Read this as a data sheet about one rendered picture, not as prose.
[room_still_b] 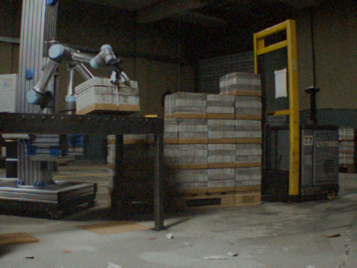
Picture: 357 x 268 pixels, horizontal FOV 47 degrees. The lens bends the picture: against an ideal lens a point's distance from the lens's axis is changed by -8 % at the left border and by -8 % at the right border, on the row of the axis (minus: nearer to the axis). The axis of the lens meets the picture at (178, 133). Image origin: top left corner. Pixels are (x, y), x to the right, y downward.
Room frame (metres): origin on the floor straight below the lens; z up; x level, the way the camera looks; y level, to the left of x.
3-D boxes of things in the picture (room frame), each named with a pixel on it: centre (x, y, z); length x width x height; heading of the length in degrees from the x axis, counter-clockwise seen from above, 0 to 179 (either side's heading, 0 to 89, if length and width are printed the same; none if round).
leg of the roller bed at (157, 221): (3.15, 0.14, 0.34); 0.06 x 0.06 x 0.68; 41
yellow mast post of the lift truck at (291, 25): (4.29, -1.14, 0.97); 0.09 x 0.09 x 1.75; 20
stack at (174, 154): (4.21, 0.07, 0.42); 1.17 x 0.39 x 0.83; 110
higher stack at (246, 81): (4.46, -0.62, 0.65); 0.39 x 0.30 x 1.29; 20
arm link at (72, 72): (4.20, 1.04, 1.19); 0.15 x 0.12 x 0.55; 14
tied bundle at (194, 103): (4.26, -0.06, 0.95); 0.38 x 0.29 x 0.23; 20
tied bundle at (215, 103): (4.36, -0.34, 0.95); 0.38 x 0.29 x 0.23; 18
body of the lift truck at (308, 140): (4.73, -1.37, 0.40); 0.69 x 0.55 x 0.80; 20
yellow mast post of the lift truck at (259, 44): (4.91, -0.91, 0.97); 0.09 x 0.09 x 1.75; 20
